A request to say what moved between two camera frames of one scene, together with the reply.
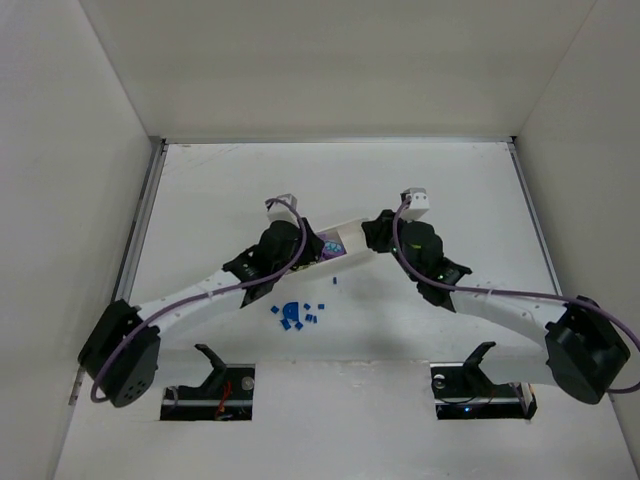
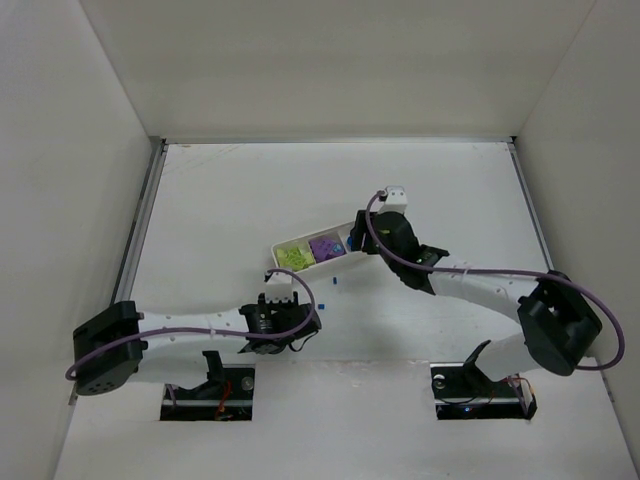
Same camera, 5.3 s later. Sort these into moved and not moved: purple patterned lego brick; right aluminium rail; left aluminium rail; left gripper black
Moved: left gripper black
Not moved: left aluminium rail; right aluminium rail; purple patterned lego brick
